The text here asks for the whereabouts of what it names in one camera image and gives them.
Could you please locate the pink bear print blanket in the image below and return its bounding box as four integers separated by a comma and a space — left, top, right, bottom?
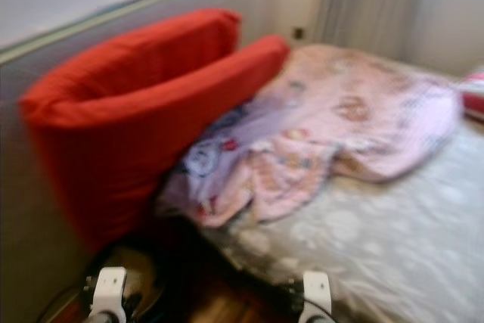
155, 43, 466, 227

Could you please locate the bed with grey floral sheet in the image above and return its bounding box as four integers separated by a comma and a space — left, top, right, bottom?
197, 115, 484, 323

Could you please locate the red folded cushion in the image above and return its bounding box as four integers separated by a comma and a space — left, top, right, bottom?
19, 8, 290, 252

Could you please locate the grey pleated curtain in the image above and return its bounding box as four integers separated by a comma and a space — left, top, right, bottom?
314, 0, 436, 63

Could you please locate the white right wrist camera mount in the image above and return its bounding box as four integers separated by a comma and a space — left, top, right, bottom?
302, 271, 334, 323

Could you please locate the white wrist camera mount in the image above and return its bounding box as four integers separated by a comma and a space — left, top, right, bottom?
92, 266, 128, 323
302, 271, 334, 323

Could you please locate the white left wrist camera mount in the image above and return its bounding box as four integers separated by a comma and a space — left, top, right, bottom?
92, 266, 128, 323

